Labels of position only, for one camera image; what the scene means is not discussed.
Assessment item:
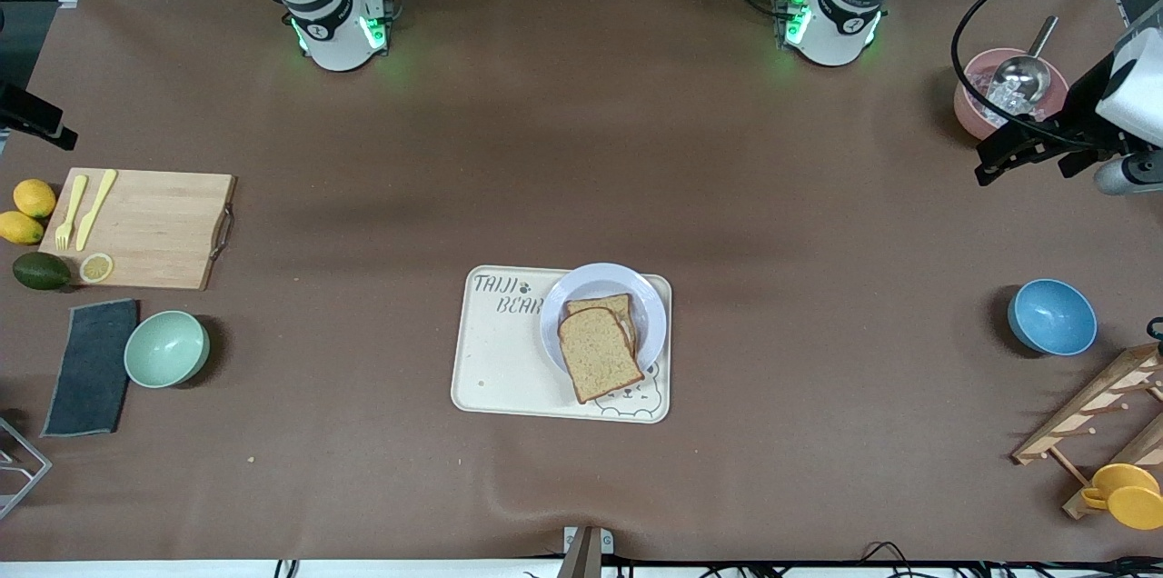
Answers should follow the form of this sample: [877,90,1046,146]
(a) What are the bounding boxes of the white round plate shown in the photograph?
[540,263,669,376]

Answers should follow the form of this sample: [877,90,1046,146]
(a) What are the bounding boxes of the brown toast bread slice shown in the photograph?
[565,293,640,356]
[557,306,645,404]

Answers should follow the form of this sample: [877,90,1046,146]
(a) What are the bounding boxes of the clear ice cubes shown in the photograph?
[986,78,1037,120]

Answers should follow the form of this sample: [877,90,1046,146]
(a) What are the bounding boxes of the pink bowl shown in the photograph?
[953,47,1073,143]

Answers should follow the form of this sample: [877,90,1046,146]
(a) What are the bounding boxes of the metal scoop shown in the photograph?
[986,15,1060,106]

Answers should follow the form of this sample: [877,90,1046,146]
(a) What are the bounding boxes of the yellow lemon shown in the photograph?
[13,179,57,219]
[0,211,45,246]

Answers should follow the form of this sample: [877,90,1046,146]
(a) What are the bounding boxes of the yellow plastic fork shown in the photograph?
[55,174,89,252]

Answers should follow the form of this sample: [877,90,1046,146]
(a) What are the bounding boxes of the yellow plastic knife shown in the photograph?
[75,169,119,253]

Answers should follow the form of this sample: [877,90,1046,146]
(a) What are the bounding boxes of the blue bowl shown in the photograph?
[1007,278,1098,357]

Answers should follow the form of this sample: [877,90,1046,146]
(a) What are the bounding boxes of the green avocado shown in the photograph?
[12,252,72,292]

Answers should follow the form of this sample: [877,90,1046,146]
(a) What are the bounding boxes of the wooden cutting board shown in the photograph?
[38,167,239,291]

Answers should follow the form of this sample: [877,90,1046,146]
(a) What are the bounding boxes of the wooden drying rack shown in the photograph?
[1011,342,1163,522]

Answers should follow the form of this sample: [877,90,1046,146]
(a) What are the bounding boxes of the dark grey cloth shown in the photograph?
[41,298,141,439]

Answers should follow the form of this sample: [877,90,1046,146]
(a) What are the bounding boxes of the mint green bowl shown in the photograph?
[124,310,211,390]

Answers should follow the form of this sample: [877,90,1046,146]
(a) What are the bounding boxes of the yellow plastic cup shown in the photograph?
[1081,463,1163,531]

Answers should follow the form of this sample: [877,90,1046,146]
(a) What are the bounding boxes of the cream bear print tray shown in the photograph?
[451,265,673,424]

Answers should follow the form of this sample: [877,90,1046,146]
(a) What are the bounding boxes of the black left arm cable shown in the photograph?
[951,0,1163,152]

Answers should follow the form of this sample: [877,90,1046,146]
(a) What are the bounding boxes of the metal wire rack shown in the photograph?
[0,417,54,522]

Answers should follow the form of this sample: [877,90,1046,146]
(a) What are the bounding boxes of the black floor cables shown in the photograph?
[859,543,1163,578]

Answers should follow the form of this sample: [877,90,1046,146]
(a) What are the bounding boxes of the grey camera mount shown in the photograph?
[556,525,615,578]

